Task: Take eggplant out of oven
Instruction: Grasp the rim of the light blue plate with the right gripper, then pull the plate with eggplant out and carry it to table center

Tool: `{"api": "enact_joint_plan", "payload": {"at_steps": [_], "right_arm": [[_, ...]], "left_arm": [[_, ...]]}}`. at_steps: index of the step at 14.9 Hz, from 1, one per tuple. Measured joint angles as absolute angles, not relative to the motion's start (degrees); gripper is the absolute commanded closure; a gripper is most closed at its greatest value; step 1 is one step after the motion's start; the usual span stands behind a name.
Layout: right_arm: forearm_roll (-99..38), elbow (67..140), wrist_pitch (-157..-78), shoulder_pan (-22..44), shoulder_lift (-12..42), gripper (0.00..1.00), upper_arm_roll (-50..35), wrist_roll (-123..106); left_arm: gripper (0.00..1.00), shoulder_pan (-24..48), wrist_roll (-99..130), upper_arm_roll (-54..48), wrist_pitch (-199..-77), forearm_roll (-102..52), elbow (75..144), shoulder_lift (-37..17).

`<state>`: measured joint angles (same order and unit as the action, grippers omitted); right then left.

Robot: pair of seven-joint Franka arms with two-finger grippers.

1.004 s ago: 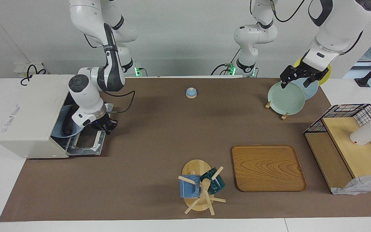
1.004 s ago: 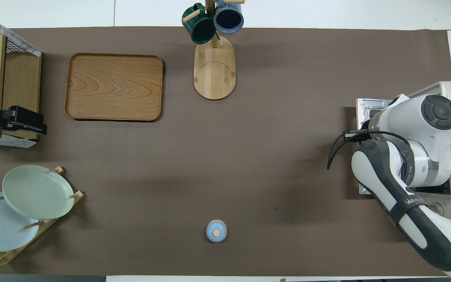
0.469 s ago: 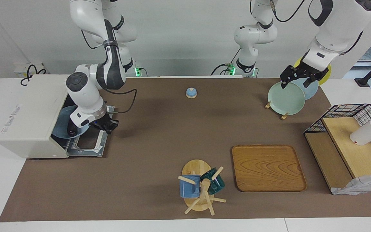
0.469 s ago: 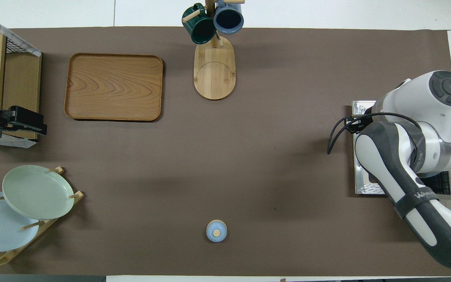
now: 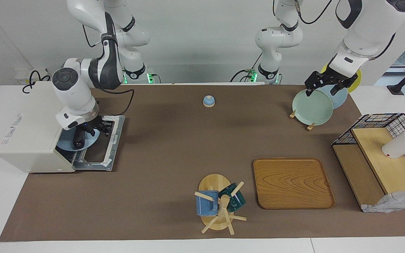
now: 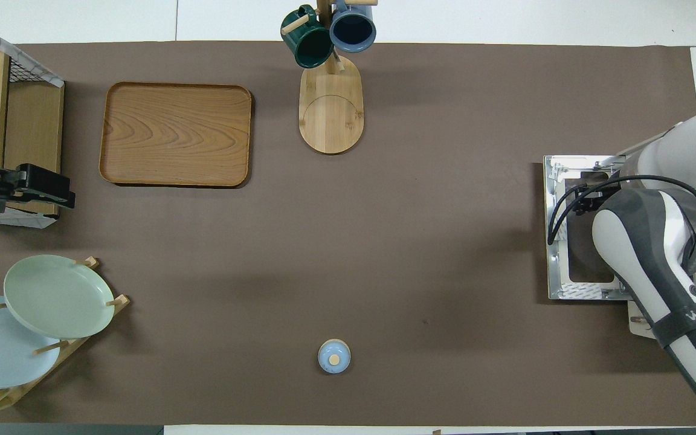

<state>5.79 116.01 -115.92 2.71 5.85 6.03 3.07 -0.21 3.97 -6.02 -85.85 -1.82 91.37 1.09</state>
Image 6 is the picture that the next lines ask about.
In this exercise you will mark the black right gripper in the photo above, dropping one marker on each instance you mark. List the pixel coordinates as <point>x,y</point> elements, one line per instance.
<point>605,196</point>

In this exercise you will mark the toaster oven glass door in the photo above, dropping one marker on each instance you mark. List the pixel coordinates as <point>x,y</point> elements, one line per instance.
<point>555,272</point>

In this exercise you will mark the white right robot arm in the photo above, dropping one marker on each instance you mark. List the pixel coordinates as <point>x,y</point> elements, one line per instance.
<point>644,241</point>

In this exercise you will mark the grey oven knob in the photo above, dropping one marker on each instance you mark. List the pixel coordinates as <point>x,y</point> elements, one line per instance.
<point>639,319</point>

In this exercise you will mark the white toaster oven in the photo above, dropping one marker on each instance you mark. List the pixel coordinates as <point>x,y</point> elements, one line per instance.
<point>641,331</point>

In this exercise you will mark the pale green plate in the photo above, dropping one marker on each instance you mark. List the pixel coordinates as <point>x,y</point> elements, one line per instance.
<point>58,296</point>

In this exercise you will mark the wooden plate rack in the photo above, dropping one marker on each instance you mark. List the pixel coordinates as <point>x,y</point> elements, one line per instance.
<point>119,300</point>

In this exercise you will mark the wooden serving tray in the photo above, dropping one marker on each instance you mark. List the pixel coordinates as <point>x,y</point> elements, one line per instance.
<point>176,136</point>

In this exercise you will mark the brown table mat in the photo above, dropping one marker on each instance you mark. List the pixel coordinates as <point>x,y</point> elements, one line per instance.
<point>384,241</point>

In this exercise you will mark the wooden mug tree stand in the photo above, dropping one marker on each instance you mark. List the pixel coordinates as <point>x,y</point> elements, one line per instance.
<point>330,115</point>

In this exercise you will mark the blue mug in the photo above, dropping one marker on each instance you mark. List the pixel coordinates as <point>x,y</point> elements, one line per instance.
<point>353,30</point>

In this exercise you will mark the dark green mug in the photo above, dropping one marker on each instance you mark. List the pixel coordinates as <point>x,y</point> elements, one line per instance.
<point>312,47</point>

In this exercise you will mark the small blue lidded jar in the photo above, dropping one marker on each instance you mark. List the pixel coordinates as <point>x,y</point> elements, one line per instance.
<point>334,356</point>

